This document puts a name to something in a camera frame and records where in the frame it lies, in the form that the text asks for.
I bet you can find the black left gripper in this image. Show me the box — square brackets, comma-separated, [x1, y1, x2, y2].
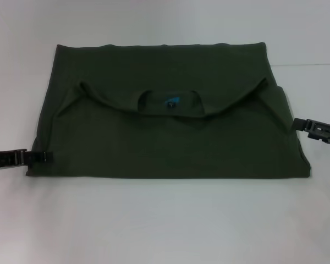
[0, 148, 54, 169]

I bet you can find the dark green FREE t-shirt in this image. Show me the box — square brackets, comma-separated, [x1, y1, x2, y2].
[26, 41, 312, 180]

